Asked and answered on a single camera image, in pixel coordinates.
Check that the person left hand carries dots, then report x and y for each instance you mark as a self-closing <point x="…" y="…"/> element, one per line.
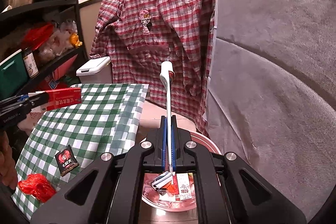
<point x="9" y="175"/>

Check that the black metal shelf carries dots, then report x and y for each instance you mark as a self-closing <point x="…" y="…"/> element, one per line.
<point x="45" y="28"/>

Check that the black crab sachet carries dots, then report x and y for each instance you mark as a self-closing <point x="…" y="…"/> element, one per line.
<point x="66" y="161"/>

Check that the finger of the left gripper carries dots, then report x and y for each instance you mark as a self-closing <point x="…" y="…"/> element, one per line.
<point x="22" y="97"/>
<point x="37" y="101"/>

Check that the red toothpaste box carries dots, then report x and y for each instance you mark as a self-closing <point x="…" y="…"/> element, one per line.
<point x="60" y="98"/>

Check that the pink trash bin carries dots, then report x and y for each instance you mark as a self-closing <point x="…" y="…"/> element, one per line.
<point x="167" y="198"/>

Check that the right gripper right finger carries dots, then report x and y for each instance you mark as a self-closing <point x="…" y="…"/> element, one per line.
<point x="199" y="160"/>

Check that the grey fabric cover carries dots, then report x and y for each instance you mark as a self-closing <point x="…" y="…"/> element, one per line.
<point x="271" y="109"/>

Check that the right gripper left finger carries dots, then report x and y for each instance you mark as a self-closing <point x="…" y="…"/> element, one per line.
<point x="109" y="189"/>

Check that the labelled glass jar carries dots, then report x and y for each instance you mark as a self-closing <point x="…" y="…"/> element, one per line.
<point x="30" y="63"/>

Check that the green checkered tablecloth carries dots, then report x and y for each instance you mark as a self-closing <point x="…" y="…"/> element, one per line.
<point x="106" y="120"/>

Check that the red plaid shirt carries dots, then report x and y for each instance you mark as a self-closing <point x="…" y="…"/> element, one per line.
<point x="139" y="35"/>

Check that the teal storage box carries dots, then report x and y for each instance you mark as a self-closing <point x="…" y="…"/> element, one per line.
<point x="13" y="74"/>

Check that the red white carton box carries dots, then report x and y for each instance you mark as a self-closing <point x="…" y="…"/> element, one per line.
<point x="183" y="186"/>

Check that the orange plastic bag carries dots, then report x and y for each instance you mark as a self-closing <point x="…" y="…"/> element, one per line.
<point x="37" y="186"/>

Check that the white paper bag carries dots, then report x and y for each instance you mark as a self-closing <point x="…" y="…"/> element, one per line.
<point x="28" y="124"/>

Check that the white lidded bin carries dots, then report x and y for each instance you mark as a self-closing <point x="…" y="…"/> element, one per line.
<point x="96" y="71"/>

